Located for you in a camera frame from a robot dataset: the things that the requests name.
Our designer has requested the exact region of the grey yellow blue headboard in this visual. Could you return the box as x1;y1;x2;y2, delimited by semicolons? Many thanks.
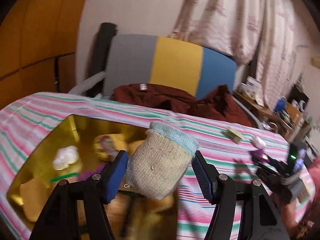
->
103;34;236;99

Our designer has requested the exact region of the purple snack packet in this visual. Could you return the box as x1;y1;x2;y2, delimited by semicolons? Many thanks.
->
249;149;270;164

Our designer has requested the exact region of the wooden side shelf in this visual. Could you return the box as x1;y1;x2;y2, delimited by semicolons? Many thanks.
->
233;90;305;142

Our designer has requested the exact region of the person right hand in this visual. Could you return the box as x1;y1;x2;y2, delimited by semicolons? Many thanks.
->
271;193;302;239

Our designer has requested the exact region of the striped pink green tablecloth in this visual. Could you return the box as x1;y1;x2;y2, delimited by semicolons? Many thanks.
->
0;91;316;240

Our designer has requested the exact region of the brown cardboard box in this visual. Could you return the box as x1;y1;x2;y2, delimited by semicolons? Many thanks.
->
297;180;310;203

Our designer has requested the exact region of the white plastic cloud toy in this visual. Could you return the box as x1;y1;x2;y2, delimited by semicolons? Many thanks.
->
251;136;266;150

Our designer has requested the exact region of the person right forearm sleeve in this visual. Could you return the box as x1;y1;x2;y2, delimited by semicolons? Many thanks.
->
294;159;320;240

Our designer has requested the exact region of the grey bed rail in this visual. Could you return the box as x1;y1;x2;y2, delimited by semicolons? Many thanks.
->
68;71;105;95

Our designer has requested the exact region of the black rolled mat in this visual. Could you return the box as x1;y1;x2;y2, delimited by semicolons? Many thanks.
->
85;22;118;98

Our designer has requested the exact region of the green cracker packet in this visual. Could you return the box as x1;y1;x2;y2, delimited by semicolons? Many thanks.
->
50;172;78;183

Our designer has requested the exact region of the gold metal tin tray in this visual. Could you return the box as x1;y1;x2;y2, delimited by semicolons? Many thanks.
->
7;115;177;239

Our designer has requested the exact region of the pink patterned curtain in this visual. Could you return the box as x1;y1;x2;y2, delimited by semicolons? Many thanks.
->
167;0;316;111

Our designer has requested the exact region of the dark red garment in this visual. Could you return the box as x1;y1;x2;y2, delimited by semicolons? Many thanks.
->
112;83;253;127

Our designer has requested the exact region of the cream green small box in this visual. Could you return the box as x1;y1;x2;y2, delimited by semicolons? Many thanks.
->
223;127;242;144

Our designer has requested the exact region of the white blue medicine box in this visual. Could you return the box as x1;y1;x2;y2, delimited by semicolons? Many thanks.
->
245;76;261;100

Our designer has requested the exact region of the yellow sponge block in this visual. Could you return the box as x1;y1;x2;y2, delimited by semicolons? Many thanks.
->
20;178;49;223

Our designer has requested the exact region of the wooden wardrobe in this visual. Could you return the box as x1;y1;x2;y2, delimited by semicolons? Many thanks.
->
1;0;85;108

